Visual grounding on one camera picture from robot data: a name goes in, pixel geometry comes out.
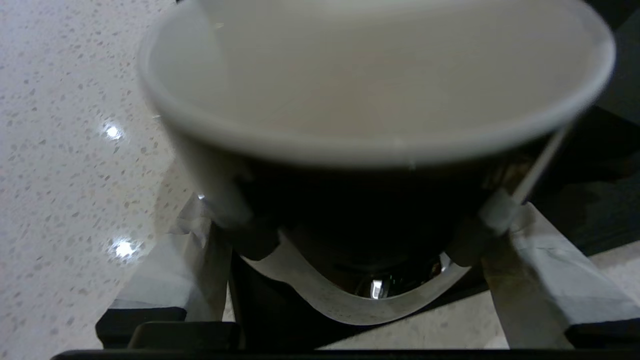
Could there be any black electric kettle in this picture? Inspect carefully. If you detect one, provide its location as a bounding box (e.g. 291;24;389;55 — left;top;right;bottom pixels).
585;0;640;126

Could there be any black rectangular serving tray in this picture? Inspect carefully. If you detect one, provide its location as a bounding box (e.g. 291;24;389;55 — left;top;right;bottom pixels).
227;100;640;351

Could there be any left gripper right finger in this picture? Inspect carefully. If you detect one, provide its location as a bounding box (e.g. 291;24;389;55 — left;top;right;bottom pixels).
477;200;640;349

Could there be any black cup white inside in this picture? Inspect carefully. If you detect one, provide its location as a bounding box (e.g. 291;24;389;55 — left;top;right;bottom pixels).
137;0;617;273

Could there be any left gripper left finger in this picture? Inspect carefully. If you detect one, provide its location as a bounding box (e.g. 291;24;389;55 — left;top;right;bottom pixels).
95;194;234;349

